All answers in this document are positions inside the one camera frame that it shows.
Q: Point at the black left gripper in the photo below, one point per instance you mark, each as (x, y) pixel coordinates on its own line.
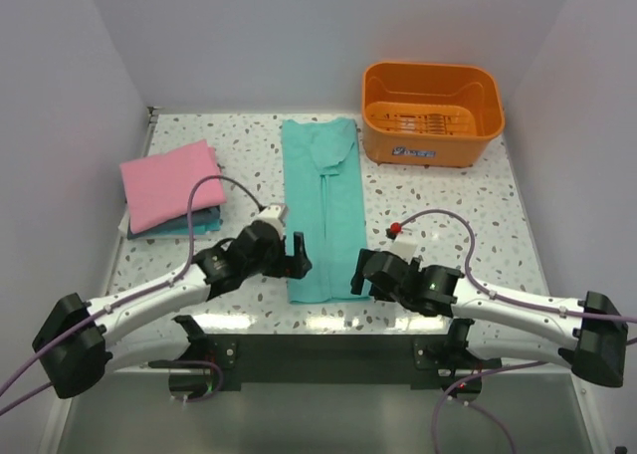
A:
(295, 266)

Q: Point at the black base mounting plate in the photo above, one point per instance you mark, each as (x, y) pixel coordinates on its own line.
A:
(232, 361)

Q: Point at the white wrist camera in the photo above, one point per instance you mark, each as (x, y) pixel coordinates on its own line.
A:
(403, 243)
(275, 215)

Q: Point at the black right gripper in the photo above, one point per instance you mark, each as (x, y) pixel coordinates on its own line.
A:
(357, 280)

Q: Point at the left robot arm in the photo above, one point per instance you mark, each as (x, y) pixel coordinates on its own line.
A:
(76, 341)

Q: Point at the orange plastic basket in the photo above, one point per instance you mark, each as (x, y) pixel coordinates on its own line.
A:
(429, 114)

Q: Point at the folded pink t-shirt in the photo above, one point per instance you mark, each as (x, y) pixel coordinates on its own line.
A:
(157, 187)

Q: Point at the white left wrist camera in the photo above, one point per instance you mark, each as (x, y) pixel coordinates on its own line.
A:
(275, 215)

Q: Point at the folded turquoise t-shirt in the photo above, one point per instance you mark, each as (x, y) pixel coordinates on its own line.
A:
(203, 231)

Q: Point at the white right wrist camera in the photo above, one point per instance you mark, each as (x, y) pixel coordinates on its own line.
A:
(403, 243)

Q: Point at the mint green t-shirt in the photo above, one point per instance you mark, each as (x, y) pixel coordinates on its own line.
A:
(323, 190)

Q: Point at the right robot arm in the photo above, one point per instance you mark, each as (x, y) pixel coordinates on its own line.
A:
(586, 336)

